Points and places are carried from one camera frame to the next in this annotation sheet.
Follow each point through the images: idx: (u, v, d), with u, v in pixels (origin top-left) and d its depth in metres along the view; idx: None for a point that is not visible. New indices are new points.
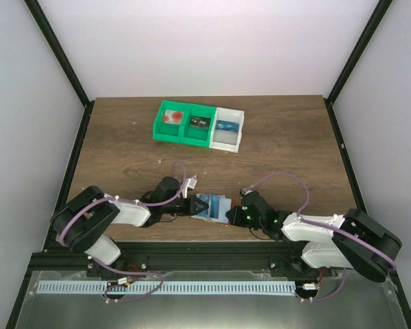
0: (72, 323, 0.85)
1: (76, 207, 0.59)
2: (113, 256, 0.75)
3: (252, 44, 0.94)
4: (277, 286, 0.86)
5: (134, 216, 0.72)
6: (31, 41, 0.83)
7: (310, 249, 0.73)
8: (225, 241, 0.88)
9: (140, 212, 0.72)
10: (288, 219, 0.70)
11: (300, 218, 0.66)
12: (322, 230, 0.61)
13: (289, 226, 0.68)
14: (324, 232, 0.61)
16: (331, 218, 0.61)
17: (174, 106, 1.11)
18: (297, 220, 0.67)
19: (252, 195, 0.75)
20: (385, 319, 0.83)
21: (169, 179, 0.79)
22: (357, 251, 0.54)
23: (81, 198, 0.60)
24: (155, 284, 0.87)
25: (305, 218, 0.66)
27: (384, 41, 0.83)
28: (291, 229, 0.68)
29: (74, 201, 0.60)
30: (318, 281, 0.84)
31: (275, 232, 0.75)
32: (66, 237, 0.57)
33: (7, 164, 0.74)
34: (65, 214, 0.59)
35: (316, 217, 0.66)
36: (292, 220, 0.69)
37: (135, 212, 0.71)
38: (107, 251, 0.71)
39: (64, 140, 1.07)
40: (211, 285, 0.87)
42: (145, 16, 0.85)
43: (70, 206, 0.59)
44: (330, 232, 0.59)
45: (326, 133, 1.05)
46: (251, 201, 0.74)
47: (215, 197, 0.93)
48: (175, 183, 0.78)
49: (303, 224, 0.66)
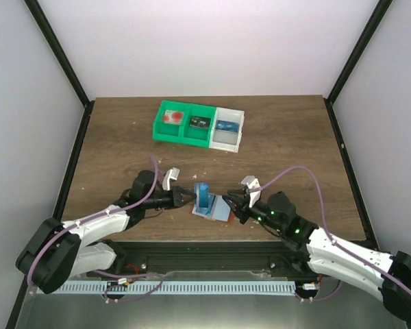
0: (73, 322, 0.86)
1: (37, 245, 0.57)
2: (108, 260, 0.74)
3: (253, 44, 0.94)
4: (277, 286, 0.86)
5: (111, 227, 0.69)
6: (31, 41, 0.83)
7: (321, 259, 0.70)
8: (225, 241, 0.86)
9: (116, 222, 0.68)
10: (314, 236, 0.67)
11: (335, 243, 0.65)
12: (366, 268, 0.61)
13: (318, 247, 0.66)
14: (370, 272, 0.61)
16: (377, 258, 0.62)
17: (174, 106, 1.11)
18: (328, 240, 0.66)
19: (286, 203, 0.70)
20: (384, 319, 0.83)
21: (144, 173, 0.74)
22: (401, 298, 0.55)
23: (41, 234, 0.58)
24: (155, 284, 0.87)
25: (340, 243, 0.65)
27: (384, 42, 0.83)
28: (318, 250, 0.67)
29: (33, 242, 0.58)
30: (318, 281, 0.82)
31: (294, 241, 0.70)
32: (33, 279, 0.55)
33: (7, 164, 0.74)
34: (27, 257, 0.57)
35: (347, 242, 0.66)
36: (322, 240, 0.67)
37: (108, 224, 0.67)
38: (97, 262, 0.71)
39: (63, 140, 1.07)
40: (211, 285, 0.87)
42: (145, 16, 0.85)
43: (31, 247, 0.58)
44: (377, 273, 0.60)
45: (326, 133, 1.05)
46: (283, 209, 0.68)
47: (203, 186, 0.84)
48: (151, 176, 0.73)
49: (335, 249, 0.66)
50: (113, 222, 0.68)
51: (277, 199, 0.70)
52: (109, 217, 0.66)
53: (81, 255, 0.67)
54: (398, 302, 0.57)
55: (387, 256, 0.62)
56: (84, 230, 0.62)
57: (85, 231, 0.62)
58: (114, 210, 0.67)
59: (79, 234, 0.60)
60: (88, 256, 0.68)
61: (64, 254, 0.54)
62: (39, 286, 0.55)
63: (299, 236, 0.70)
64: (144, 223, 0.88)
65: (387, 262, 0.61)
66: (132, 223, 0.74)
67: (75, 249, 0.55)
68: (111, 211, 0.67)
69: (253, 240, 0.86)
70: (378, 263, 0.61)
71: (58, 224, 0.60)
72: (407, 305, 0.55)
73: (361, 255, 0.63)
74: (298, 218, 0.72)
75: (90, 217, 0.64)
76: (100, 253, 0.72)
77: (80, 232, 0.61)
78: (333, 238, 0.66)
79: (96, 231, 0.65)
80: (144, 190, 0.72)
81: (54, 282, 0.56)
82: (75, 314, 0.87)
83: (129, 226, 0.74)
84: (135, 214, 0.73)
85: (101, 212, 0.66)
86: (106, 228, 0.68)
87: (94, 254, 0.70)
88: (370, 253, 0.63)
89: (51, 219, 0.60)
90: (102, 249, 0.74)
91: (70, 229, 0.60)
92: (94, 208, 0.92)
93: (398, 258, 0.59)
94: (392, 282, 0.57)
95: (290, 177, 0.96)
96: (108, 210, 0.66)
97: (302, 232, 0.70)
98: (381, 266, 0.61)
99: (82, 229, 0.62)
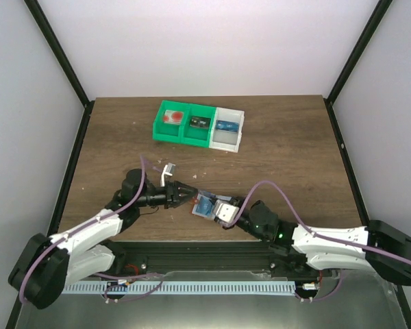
0: (73, 322, 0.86)
1: (27, 262, 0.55)
2: (107, 262, 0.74)
3: (253, 42, 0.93)
4: (277, 286, 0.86)
5: (103, 234, 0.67)
6: (31, 41, 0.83)
7: (317, 255, 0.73)
8: (225, 242, 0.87)
9: (109, 227, 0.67)
10: (297, 235, 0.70)
11: (314, 235, 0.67)
12: (350, 248, 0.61)
13: (303, 243, 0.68)
14: (353, 250, 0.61)
16: (353, 235, 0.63)
17: (174, 105, 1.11)
18: (309, 234, 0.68)
19: (268, 213, 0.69)
20: (385, 319, 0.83)
21: (131, 173, 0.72)
22: (388, 264, 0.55)
23: (30, 250, 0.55)
24: (155, 284, 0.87)
25: (318, 233, 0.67)
27: (385, 41, 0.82)
28: (305, 247, 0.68)
29: (22, 258, 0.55)
30: (318, 282, 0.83)
31: (282, 247, 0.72)
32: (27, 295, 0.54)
33: (7, 164, 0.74)
34: (18, 273, 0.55)
35: (326, 231, 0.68)
36: (304, 236, 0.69)
37: (100, 233, 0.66)
38: (95, 266, 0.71)
39: (63, 140, 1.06)
40: (211, 285, 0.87)
42: (146, 16, 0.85)
43: (20, 264, 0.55)
44: (358, 249, 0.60)
45: (326, 133, 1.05)
46: (268, 221, 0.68)
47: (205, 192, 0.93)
48: (140, 176, 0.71)
49: (317, 240, 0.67)
50: (104, 228, 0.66)
51: (259, 211, 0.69)
52: (100, 224, 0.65)
53: (77, 264, 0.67)
54: (390, 273, 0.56)
55: (362, 229, 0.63)
56: (74, 242, 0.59)
57: (74, 243, 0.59)
58: (105, 215, 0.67)
59: (68, 247, 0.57)
60: (83, 263, 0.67)
61: (54, 269, 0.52)
62: (33, 302, 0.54)
63: (283, 240, 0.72)
64: (144, 224, 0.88)
65: (364, 236, 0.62)
66: (127, 224, 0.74)
67: (64, 264, 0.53)
68: (103, 217, 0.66)
69: (253, 239, 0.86)
70: (356, 239, 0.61)
71: (46, 238, 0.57)
72: (399, 270, 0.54)
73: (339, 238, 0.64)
74: (279, 222, 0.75)
75: (79, 227, 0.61)
76: (96, 258, 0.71)
77: (69, 246, 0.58)
78: (312, 230, 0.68)
79: (85, 242, 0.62)
80: (133, 193, 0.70)
81: (47, 295, 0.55)
82: (74, 314, 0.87)
83: (125, 227, 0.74)
84: (130, 216, 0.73)
85: (92, 220, 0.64)
86: (98, 236, 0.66)
87: (90, 260, 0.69)
88: (347, 232, 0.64)
89: (39, 235, 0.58)
90: (99, 252, 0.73)
91: (57, 244, 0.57)
92: (94, 207, 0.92)
93: (372, 227, 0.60)
94: (375, 253, 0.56)
95: (290, 177, 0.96)
96: (99, 216, 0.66)
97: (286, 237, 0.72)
98: (359, 240, 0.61)
99: (71, 241, 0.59)
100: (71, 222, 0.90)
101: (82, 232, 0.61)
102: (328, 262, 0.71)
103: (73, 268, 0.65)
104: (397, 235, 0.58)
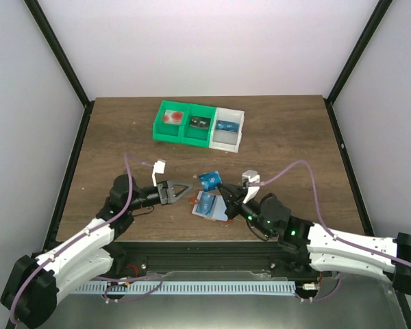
0: (73, 322, 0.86)
1: (15, 284, 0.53)
2: (105, 265, 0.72)
3: (253, 43, 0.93)
4: (277, 286, 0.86)
5: (95, 247, 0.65)
6: (31, 42, 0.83)
7: (322, 257, 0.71)
8: (225, 242, 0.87)
9: (100, 239, 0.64)
10: (313, 235, 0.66)
11: (336, 238, 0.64)
12: (377, 258, 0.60)
13: (319, 245, 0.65)
14: (381, 262, 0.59)
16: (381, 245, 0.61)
17: (174, 105, 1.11)
18: (329, 236, 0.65)
19: (280, 208, 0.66)
20: (385, 319, 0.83)
21: (118, 181, 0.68)
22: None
23: (16, 272, 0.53)
24: (155, 284, 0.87)
25: (340, 237, 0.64)
27: (385, 41, 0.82)
28: (320, 248, 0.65)
29: (11, 280, 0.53)
30: (318, 282, 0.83)
31: (292, 244, 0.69)
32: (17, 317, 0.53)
33: (7, 164, 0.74)
34: (8, 295, 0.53)
35: (349, 235, 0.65)
36: (322, 238, 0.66)
37: (91, 246, 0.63)
38: (92, 273, 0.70)
39: (63, 140, 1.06)
40: (211, 285, 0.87)
42: (146, 16, 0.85)
43: (9, 286, 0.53)
44: (387, 261, 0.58)
45: (326, 133, 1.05)
46: (281, 216, 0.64)
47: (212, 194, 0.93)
48: (127, 183, 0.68)
49: (338, 243, 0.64)
50: (94, 242, 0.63)
51: (270, 207, 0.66)
52: (90, 237, 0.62)
53: (70, 276, 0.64)
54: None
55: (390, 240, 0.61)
56: (60, 262, 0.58)
57: (60, 264, 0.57)
58: (94, 228, 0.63)
59: (55, 269, 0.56)
60: (79, 273, 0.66)
61: (43, 290, 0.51)
62: (24, 323, 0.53)
63: (295, 237, 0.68)
64: (144, 224, 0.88)
65: (392, 247, 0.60)
66: (120, 230, 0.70)
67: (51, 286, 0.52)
68: (92, 229, 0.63)
69: (254, 240, 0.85)
70: (385, 250, 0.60)
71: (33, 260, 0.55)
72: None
73: (364, 245, 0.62)
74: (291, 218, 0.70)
75: (65, 246, 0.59)
76: (93, 264, 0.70)
77: (55, 266, 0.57)
78: (335, 234, 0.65)
79: (74, 260, 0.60)
80: (123, 201, 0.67)
81: (38, 314, 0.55)
82: (75, 314, 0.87)
83: (118, 235, 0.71)
84: (122, 223, 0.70)
85: (80, 234, 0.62)
86: (88, 249, 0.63)
87: (85, 269, 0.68)
88: (373, 240, 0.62)
89: (25, 257, 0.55)
90: (96, 258, 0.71)
91: (44, 266, 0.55)
92: (94, 207, 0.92)
93: (400, 239, 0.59)
94: (406, 266, 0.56)
95: (290, 177, 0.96)
96: (88, 229, 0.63)
97: (299, 233, 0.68)
98: (388, 251, 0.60)
99: (57, 262, 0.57)
100: (70, 222, 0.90)
101: (68, 249, 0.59)
102: (333, 265, 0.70)
103: (66, 282, 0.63)
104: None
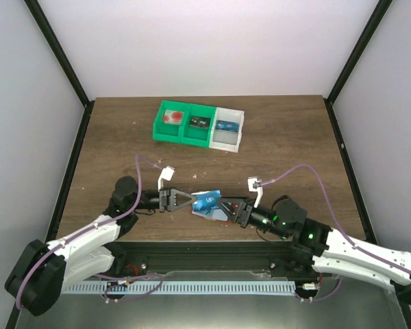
0: (73, 322, 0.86)
1: (23, 268, 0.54)
2: (107, 263, 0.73)
3: (253, 43, 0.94)
4: (277, 286, 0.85)
5: (103, 241, 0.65)
6: (31, 43, 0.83)
7: (327, 260, 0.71)
8: (224, 242, 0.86)
9: (107, 234, 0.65)
10: (333, 240, 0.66)
11: (356, 247, 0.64)
12: (396, 271, 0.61)
13: (338, 252, 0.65)
14: (400, 275, 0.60)
16: (401, 259, 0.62)
17: (174, 105, 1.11)
18: (347, 245, 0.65)
19: (297, 209, 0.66)
20: (385, 318, 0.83)
21: (122, 184, 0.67)
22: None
23: (26, 256, 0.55)
24: (155, 284, 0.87)
25: (359, 247, 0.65)
27: (385, 40, 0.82)
28: (339, 256, 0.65)
29: (19, 264, 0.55)
30: (318, 281, 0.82)
31: (307, 246, 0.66)
32: (22, 302, 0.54)
33: (7, 162, 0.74)
34: (14, 279, 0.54)
35: (366, 245, 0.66)
36: (341, 245, 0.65)
37: (99, 239, 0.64)
38: (95, 269, 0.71)
39: (63, 139, 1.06)
40: (211, 285, 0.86)
42: (145, 16, 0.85)
43: (17, 269, 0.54)
44: (405, 275, 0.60)
45: (326, 133, 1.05)
46: (297, 218, 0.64)
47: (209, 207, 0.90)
48: (130, 185, 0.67)
49: (357, 252, 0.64)
50: (102, 235, 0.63)
51: (288, 208, 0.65)
52: (98, 230, 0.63)
53: (74, 268, 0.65)
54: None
55: (409, 254, 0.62)
56: (71, 249, 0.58)
57: (71, 250, 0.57)
58: (103, 223, 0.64)
59: (65, 255, 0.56)
60: (81, 268, 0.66)
61: (52, 276, 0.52)
62: (29, 308, 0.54)
63: (312, 240, 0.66)
64: (144, 224, 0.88)
65: None
66: (125, 230, 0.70)
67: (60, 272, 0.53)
68: (100, 224, 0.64)
69: (254, 239, 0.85)
70: (403, 264, 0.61)
71: (43, 245, 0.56)
72: None
73: (383, 256, 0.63)
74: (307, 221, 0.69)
75: (76, 234, 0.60)
76: (96, 260, 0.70)
77: (66, 253, 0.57)
78: (354, 242, 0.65)
79: (83, 249, 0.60)
80: (125, 203, 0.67)
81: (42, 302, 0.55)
82: (75, 313, 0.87)
83: (123, 234, 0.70)
84: (127, 221, 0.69)
85: (89, 227, 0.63)
86: (96, 243, 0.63)
87: (88, 264, 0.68)
88: (392, 253, 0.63)
89: (36, 241, 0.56)
90: (98, 254, 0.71)
91: (54, 251, 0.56)
92: (94, 207, 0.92)
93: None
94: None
95: (290, 176, 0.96)
96: (97, 223, 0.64)
97: (317, 236, 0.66)
98: (406, 266, 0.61)
99: (68, 248, 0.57)
100: (70, 222, 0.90)
101: (79, 238, 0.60)
102: (338, 269, 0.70)
103: (70, 272, 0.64)
104: None
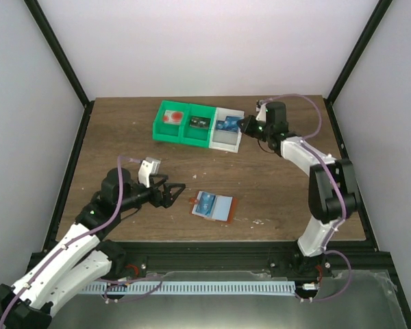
0: (72, 323, 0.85)
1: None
2: (102, 269, 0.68)
3: (253, 43, 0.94)
4: (277, 286, 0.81)
5: (82, 256, 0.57)
6: (32, 41, 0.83)
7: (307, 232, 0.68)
8: (223, 242, 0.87)
9: (83, 250, 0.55)
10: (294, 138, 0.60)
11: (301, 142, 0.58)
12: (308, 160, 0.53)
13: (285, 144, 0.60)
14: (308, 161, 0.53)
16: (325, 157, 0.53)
17: (174, 105, 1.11)
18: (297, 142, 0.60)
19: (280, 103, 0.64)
20: (385, 319, 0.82)
21: (113, 174, 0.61)
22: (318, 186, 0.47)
23: None
24: (155, 284, 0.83)
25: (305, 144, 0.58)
27: (384, 40, 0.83)
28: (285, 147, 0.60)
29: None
30: (318, 281, 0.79)
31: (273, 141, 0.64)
32: None
33: (7, 162, 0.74)
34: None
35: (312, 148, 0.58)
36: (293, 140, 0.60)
37: (75, 259, 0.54)
38: (90, 279, 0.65)
39: (63, 139, 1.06)
40: (211, 285, 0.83)
42: (145, 16, 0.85)
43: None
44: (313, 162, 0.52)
45: (326, 133, 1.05)
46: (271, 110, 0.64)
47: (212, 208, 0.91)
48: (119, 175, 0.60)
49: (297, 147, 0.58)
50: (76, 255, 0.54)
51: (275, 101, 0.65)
52: (68, 252, 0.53)
53: (64, 286, 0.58)
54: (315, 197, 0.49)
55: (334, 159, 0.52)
56: (40, 284, 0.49)
57: (40, 286, 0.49)
58: (71, 240, 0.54)
59: (33, 295, 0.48)
60: (74, 283, 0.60)
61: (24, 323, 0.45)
62: None
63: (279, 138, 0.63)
64: (144, 224, 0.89)
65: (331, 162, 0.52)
66: (106, 232, 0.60)
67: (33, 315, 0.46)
68: (68, 242, 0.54)
69: (253, 240, 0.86)
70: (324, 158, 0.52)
71: (7, 290, 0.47)
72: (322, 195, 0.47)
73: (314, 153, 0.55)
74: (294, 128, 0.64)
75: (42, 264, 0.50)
76: (88, 272, 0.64)
77: (35, 291, 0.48)
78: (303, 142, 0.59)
79: (58, 275, 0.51)
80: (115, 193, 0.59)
81: None
82: (74, 314, 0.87)
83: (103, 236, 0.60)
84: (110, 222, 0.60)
85: (57, 250, 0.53)
86: (72, 262, 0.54)
87: (81, 277, 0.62)
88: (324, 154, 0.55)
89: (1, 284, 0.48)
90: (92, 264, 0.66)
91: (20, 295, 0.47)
92: None
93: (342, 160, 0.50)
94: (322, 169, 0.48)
95: (290, 177, 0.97)
96: (64, 244, 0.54)
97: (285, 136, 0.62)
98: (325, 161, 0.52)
99: (38, 285, 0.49)
100: (70, 222, 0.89)
101: (47, 269, 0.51)
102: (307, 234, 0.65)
103: (60, 293, 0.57)
104: (355, 184, 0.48)
